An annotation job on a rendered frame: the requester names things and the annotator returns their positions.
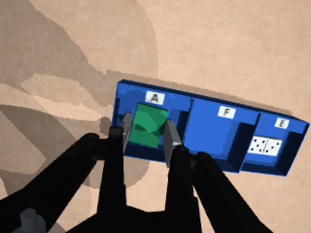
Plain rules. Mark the green square block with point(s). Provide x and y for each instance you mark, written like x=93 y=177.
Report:
x=148 y=125

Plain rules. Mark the blue rack of bins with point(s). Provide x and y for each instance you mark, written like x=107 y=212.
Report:
x=227 y=141

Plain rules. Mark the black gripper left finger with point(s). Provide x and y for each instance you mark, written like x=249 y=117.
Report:
x=37 y=207

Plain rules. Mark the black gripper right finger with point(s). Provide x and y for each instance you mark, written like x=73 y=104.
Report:
x=225 y=208

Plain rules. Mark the white domino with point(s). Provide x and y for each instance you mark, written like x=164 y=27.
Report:
x=265 y=145

